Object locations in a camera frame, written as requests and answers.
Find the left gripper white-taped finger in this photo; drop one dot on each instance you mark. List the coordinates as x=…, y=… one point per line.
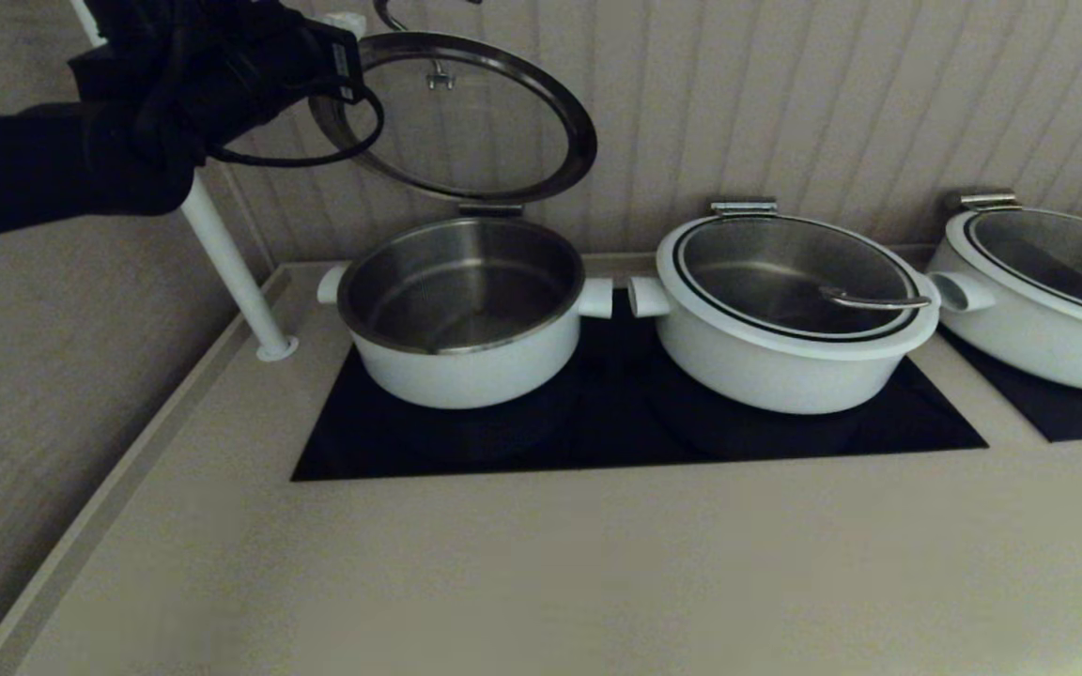
x=346, y=21

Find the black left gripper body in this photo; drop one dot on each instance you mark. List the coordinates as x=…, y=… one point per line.
x=287, y=56

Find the wide black glass cooktop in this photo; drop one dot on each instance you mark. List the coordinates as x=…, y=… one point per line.
x=597, y=441

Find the white pot, steel inner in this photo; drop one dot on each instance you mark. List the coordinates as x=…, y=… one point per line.
x=1048, y=361
x=466, y=376
x=766, y=385

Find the white pole with base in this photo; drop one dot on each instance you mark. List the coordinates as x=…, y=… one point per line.
x=236, y=272

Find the glass lid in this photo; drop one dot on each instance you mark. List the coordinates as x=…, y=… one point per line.
x=1067, y=253
x=485, y=122
x=785, y=272

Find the narrow black glass cooktop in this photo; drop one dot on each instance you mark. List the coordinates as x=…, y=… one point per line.
x=1076, y=418

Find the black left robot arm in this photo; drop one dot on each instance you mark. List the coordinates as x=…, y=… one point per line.
x=34, y=160

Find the metal hinge bracket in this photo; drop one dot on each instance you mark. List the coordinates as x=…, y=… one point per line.
x=489, y=208
x=744, y=205
x=990, y=199

